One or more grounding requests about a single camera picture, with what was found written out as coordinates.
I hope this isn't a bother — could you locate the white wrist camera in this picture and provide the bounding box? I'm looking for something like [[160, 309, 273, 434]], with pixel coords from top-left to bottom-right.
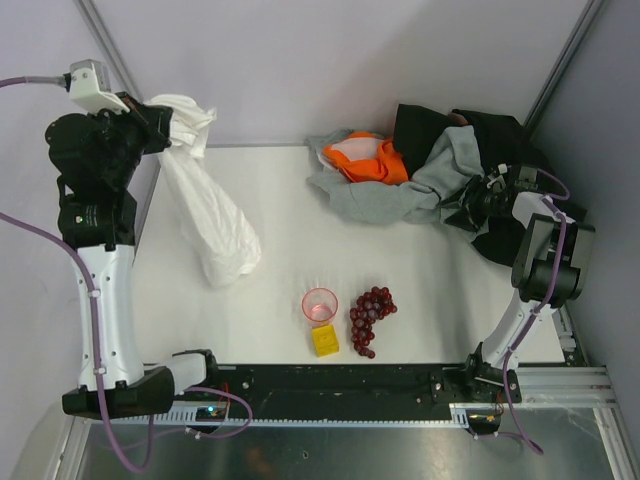
[[68, 59, 129, 114], [485, 163, 510, 192]]

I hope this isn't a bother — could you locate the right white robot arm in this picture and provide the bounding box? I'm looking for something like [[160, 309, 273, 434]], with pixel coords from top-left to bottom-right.
[[461, 165, 595, 396]]

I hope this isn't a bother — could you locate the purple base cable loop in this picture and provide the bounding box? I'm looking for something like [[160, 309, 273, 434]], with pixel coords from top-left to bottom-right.
[[172, 392, 256, 440]]

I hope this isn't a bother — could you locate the pink plastic cup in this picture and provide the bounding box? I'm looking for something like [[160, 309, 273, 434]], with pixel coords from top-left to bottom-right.
[[301, 287, 339, 328]]

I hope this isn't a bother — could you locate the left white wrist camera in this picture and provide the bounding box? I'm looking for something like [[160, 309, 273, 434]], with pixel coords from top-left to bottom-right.
[[68, 59, 129, 114]]

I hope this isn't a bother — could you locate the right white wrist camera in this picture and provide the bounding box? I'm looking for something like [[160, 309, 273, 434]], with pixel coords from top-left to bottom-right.
[[485, 163, 510, 192]]

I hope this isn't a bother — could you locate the grey cloth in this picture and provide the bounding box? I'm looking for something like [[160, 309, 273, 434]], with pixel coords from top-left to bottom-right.
[[308, 126, 483, 225]]

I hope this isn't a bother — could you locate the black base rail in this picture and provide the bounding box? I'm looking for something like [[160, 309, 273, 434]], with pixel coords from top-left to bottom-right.
[[204, 363, 481, 426]]

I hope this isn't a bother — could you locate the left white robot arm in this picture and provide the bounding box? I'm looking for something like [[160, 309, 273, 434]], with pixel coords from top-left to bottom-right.
[[45, 92, 217, 420]]

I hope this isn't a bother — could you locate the orange cloth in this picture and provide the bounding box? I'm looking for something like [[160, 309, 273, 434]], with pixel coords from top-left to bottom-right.
[[321, 131, 409, 185]]

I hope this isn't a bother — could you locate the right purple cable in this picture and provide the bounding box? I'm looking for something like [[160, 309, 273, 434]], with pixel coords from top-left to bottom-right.
[[502, 167, 571, 455]]

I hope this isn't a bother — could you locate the red grape bunch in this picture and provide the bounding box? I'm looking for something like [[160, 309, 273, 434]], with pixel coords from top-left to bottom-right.
[[348, 286, 398, 360]]

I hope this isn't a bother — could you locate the black cloth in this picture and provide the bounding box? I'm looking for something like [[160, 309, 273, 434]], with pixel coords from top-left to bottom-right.
[[392, 103, 589, 266]]

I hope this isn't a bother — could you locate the yellow toy block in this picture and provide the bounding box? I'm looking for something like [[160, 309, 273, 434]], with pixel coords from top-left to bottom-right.
[[311, 325, 340, 357]]

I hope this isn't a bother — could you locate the white cloth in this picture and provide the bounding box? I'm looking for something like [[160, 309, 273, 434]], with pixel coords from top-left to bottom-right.
[[145, 94, 262, 287]]

